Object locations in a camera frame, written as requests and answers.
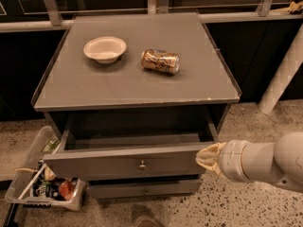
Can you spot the crushed gold drink can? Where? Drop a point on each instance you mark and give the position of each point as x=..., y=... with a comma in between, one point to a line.
x=160, y=61

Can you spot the grey drawer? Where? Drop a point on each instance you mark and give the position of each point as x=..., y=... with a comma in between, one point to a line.
x=95, y=153
x=143, y=187

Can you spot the red can in bin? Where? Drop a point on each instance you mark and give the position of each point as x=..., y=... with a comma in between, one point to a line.
x=66, y=190

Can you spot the white paper bowl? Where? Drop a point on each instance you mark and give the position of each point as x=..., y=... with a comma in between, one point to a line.
x=105, y=50

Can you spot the metal railing frame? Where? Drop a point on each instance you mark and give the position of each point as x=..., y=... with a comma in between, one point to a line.
x=44, y=15

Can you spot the grey top drawer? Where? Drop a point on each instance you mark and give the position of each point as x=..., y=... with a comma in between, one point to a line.
x=95, y=153

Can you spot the crumpled tan cloth on rail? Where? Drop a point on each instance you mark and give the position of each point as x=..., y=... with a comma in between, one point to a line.
x=295, y=7

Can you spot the grey cabinet with top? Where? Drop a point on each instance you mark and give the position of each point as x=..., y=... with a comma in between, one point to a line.
x=76, y=83

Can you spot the white stick in bin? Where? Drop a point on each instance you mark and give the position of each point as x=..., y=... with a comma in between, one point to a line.
x=32, y=181

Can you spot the dark snack packet in bin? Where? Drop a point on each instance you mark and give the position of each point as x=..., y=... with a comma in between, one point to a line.
x=46, y=189

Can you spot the grey lower drawer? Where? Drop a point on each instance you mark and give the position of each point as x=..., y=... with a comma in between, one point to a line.
x=143, y=187

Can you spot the white diagonal post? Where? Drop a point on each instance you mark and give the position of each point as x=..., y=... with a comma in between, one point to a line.
x=284, y=74

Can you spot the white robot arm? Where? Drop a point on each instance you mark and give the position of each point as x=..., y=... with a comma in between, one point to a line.
x=279, y=164

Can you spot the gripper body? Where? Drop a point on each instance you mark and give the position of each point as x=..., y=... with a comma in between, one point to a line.
x=233, y=160

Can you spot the metal top drawer knob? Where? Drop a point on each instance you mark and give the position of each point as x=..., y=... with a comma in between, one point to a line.
x=142, y=165

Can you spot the clear plastic bin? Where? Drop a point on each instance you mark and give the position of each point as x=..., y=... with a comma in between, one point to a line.
x=46, y=142

